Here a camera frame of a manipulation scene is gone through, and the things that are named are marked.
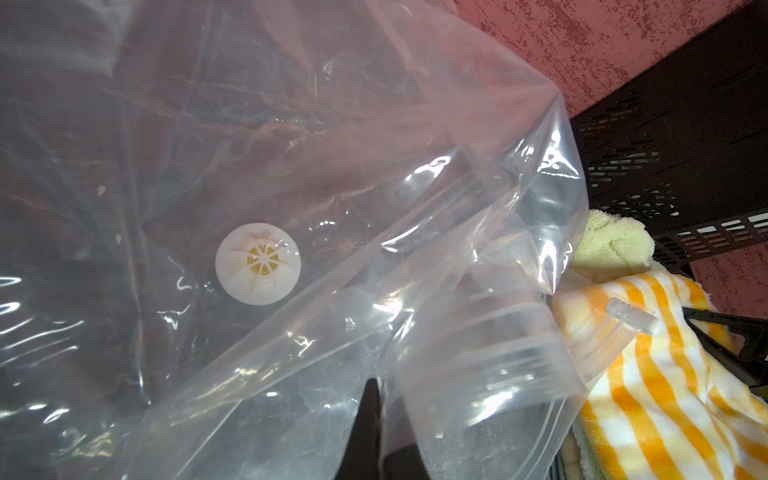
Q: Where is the yellow fleece blanket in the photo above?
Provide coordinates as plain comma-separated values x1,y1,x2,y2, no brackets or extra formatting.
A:
570,209,656,284

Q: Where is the white round bag valve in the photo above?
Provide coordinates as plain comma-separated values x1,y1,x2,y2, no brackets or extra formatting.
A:
215,223,302,306

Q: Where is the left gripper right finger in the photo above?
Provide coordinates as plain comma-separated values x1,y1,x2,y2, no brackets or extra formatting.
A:
381,444,430,480

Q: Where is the orange white checked blanket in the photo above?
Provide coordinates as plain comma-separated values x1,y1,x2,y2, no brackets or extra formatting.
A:
553,271,767,479

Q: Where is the clear plastic vacuum bag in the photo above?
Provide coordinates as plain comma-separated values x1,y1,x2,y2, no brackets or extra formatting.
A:
1,1,661,479

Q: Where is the black mesh file organizer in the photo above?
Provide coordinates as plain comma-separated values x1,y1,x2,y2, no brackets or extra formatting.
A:
572,1,767,272

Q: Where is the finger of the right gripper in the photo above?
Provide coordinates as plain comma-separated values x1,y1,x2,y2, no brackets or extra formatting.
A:
680,305,768,397

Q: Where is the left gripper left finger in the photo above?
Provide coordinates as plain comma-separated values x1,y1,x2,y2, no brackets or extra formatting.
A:
334,378,381,480

